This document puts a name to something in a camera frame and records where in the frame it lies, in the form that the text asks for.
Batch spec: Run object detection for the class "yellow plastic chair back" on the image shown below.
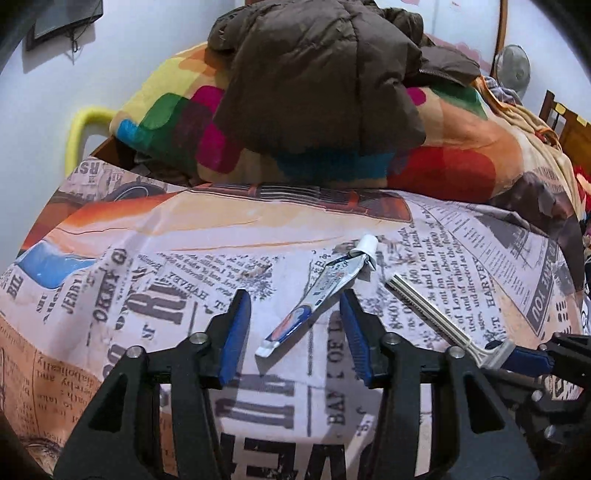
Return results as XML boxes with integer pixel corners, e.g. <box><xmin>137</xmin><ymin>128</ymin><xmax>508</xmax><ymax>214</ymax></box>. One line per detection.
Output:
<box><xmin>65</xmin><ymin>107</ymin><xmax>116</xmax><ymax>176</ymax></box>

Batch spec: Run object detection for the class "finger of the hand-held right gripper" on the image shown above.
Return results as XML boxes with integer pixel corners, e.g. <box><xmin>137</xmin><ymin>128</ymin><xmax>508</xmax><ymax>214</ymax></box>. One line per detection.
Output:
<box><xmin>494</xmin><ymin>371</ymin><xmax>587</xmax><ymax>462</ymax></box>
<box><xmin>486</xmin><ymin>331</ymin><xmax>591</xmax><ymax>402</ymax></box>

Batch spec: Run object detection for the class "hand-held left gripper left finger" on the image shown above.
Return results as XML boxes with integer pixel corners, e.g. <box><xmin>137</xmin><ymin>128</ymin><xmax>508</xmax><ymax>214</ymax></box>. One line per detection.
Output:
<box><xmin>53</xmin><ymin>288</ymin><xmax>252</xmax><ymax>480</ymax></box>

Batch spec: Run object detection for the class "grey electric fan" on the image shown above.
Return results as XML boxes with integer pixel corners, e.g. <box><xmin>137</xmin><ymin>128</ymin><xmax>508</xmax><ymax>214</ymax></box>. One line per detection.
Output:
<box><xmin>492</xmin><ymin>44</ymin><xmax>532</xmax><ymax>102</ymax></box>

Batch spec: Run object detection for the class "wooden bed headboard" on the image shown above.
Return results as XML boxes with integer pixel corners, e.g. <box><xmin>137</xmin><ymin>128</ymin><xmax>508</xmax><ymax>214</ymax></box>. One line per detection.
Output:
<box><xmin>90</xmin><ymin>138</ymin><xmax>136</xmax><ymax>171</ymax></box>

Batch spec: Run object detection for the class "colourful patchwork blanket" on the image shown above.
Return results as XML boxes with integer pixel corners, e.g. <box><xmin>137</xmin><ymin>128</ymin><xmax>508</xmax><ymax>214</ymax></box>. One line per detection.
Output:
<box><xmin>111</xmin><ymin>41</ymin><xmax>522</xmax><ymax>204</ymax></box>

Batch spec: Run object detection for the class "white ribbed disposable razor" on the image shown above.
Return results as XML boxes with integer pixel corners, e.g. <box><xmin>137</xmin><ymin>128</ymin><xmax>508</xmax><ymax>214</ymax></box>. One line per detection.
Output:
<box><xmin>385</xmin><ymin>272</ymin><xmax>515</xmax><ymax>370</ymax></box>

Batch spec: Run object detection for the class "white toothpaste tube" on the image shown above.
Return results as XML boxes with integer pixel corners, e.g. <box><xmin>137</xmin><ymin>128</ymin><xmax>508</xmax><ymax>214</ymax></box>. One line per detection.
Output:
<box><xmin>255</xmin><ymin>234</ymin><xmax>379</xmax><ymax>358</ymax></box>

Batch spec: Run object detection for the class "wooden pole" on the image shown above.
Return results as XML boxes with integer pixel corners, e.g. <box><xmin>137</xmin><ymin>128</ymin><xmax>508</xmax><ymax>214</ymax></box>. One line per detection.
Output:
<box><xmin>493</xmin><ymin>0</ymin><xmax>509</xmax><ymax>65</ymax></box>

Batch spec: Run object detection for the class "beige patterned blanket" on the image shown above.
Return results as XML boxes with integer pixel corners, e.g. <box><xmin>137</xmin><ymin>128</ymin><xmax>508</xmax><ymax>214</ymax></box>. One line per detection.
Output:
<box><xmin>475</xmin><ymin>76</ymin><xmax>585</xmax><ymax>222</ymax></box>

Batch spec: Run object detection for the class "wooden chair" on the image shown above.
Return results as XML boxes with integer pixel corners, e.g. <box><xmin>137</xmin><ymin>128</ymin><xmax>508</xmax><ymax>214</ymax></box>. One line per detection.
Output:
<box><xmin>538</xmin><ymin>90</ymin><xmax>591</xmax><ymax>176</ymax></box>

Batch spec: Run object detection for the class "black wall screen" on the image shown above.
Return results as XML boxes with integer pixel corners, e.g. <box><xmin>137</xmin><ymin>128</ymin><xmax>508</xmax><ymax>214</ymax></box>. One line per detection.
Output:
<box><xmin>25</xmin><ymin>0</ymin><xmax>105</xmax><ymax>51</ymax></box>

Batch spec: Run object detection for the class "red cloth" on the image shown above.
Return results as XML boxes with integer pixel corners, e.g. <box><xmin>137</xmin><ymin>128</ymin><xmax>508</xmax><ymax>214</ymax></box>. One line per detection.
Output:
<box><xmin>573</xmin><ymin>164</ymin><xmax>591</xmax><ymax>217</ymax></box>

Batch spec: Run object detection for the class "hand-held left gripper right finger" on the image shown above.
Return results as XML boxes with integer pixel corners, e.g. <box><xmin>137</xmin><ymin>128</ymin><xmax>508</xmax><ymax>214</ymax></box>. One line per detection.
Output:
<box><xmin>339</xmin><ymin>290</ymin><xmax>541</xmax><ymax>480</ymax></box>

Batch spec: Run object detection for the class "newspaper print bedsheet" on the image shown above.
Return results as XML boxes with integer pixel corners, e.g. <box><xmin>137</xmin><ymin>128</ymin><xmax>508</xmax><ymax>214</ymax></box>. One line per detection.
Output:
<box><xmin>0</xmin><ymin>157</ymin><xmax>591</xmax><ymax>480</ymax></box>

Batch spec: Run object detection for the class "brown puffer jacket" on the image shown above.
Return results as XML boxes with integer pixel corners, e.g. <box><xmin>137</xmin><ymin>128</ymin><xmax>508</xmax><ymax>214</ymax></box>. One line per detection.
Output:
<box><xmin>208</xmin><ymin>0</ymin><xmax>483</xmax><ymax>155</ymax></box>

